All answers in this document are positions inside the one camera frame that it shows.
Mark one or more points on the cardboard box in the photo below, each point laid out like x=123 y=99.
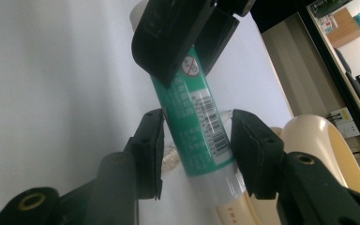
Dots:
x=343 y=28

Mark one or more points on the green and white glue stick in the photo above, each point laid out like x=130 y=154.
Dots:
x=193 y=125

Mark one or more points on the white wall socket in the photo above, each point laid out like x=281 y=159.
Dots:
x=345 y=122

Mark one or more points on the cream pen holder cup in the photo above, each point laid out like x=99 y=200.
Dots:
x=312 y=140

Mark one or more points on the white table cover sheet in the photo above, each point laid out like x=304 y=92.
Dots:
x=59 y=93

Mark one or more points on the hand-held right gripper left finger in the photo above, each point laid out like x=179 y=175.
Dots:
x=150 y=156

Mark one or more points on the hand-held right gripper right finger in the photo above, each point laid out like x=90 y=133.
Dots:
x=256 y=156

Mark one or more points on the black horizontal bar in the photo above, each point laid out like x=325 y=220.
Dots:
x=281 y=15

